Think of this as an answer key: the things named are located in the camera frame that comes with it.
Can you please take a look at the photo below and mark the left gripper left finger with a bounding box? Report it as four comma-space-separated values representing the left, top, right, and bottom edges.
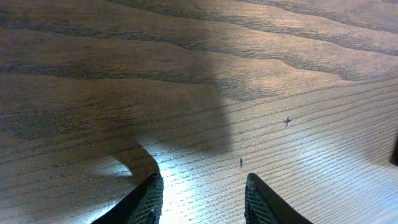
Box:
93, 173, 164, 224

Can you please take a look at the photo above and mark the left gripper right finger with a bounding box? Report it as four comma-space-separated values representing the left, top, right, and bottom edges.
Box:
244, 173, 312, 224

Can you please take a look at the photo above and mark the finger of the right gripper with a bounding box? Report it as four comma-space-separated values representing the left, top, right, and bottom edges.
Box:
389, 140, 398, 166

